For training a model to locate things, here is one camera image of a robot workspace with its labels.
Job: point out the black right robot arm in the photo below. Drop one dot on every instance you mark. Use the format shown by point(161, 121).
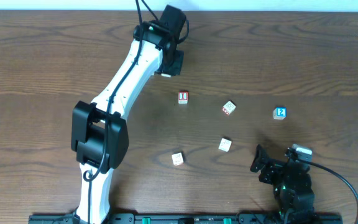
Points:
point(294, 201)

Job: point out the red edged tilted wooden block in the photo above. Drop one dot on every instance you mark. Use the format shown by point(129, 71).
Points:
point(229, 107)

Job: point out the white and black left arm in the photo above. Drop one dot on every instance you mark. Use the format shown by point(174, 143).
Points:
point(99, 135)

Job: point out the plain wooden block bottom centre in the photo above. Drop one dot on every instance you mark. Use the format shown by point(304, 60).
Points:
point(177, 159)

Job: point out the plain wooden block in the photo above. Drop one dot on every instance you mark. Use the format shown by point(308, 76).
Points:
point(177, 159)
point(225, 144)

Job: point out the red letter I block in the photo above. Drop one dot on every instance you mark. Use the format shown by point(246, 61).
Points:
point(183, 97)

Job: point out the plain wooden block right centre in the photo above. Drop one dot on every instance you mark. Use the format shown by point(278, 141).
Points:
point(225, 144)

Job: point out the blue number 2 block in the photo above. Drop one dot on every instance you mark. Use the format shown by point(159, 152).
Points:
point(280, 113)

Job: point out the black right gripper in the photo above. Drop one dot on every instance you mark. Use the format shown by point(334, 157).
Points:
point(268, 168)

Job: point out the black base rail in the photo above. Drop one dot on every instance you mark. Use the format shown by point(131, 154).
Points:
point(128, 218)

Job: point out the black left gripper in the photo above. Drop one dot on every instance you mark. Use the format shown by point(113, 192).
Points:
point(175, 63)

